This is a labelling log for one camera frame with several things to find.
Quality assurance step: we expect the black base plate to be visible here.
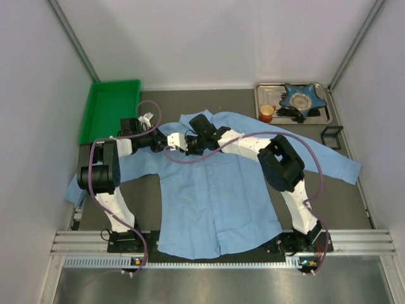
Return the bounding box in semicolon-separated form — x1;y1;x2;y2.
107;230;333;263

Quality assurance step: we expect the black brooch box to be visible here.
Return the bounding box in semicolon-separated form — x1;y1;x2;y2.
320;125;344;150

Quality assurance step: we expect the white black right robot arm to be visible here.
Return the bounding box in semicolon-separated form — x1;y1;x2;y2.
185;114;322;251

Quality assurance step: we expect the green plastic tray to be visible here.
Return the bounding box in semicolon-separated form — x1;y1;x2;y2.
79;79;141;144

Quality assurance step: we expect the light blue button shirt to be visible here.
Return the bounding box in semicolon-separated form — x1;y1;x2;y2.
65;109;362;260

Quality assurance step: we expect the black comb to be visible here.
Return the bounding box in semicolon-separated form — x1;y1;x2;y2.
277;108;306;124

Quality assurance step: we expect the white slotted cable duct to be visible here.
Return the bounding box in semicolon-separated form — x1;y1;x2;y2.
63;256;317;270

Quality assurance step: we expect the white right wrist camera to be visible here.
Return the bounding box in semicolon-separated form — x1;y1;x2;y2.
166;132;188;152

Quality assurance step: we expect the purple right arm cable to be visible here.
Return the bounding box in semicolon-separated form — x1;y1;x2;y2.
163;131;332;273

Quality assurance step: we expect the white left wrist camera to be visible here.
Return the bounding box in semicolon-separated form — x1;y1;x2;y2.
138;112;154;132

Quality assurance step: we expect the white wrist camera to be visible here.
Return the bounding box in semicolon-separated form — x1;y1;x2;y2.
138;112;154;132
166;132;188;152

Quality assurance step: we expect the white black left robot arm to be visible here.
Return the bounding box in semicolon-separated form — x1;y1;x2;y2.
77;113;167;245

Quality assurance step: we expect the silver metal tray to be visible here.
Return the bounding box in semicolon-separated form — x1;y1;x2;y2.
254;83;333;125

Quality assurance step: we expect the orange cup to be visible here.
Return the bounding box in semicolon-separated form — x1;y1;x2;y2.
259;104;277;124

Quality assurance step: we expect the blue star-shaped dish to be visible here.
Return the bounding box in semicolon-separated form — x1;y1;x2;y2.
279;84;327;117

